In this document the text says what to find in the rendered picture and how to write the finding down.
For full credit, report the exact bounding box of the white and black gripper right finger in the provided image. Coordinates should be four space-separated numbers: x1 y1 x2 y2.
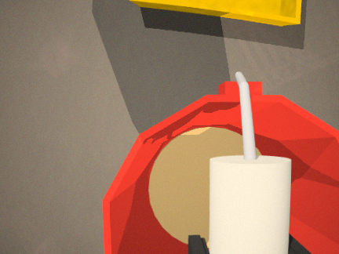
288 234 311 254

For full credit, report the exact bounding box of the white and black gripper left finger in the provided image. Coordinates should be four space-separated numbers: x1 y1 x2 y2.
188 235 210 254

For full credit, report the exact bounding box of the yellow shallow tray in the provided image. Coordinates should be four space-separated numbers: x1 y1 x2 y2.
130 0 301 26

